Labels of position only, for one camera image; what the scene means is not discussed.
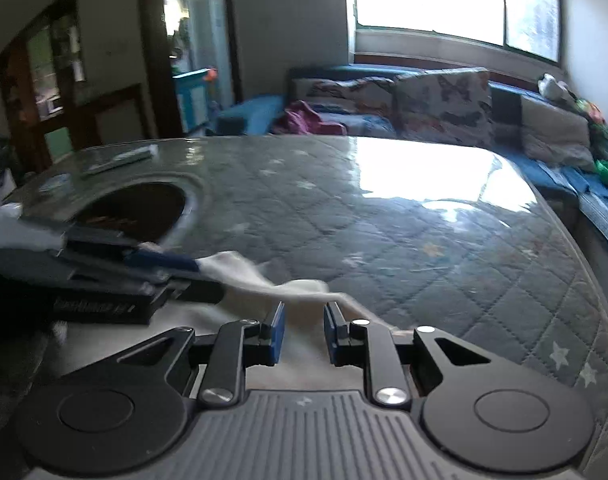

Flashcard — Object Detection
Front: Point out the upright butterfly pillow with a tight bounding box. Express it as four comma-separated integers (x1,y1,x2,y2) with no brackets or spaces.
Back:
394,67,494,148

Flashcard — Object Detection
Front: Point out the panda plush toy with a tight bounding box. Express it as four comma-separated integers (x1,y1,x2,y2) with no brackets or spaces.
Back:
537,74,573,102

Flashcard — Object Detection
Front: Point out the grey cushion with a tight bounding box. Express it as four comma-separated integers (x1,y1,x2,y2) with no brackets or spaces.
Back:
521,96,595,171

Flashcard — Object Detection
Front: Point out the grey knitted blanket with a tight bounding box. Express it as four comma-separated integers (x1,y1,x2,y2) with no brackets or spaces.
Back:
580,193,608,241

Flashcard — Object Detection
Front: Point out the pink cloth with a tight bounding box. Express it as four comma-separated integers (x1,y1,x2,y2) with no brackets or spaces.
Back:
283,101,343,134

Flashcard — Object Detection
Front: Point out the cream sweater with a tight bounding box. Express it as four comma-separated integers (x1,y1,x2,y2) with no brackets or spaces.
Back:
57,242,416,394

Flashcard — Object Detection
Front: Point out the grey remote control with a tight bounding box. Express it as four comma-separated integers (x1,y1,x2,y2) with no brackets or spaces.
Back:
81,144,159,179

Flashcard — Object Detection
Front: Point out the round black induction cooktop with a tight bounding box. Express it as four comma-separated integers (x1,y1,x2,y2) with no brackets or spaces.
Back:
70,182,187,242

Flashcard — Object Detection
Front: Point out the light blue patterned pillow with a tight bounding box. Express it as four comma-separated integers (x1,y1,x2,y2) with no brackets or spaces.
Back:
322,114,397,139

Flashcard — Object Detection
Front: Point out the blue cabinet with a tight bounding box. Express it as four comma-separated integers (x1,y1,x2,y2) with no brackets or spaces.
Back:
173,67,219,134

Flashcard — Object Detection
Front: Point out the flat butterfly pillow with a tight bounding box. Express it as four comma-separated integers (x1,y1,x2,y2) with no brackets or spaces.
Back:
293,77,395,110

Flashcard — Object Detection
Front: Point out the blue corner sofa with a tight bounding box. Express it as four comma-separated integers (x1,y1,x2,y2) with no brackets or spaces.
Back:
207,65,608,207

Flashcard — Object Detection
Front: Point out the window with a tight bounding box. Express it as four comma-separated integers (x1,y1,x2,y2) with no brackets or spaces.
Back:
355,0,561,64

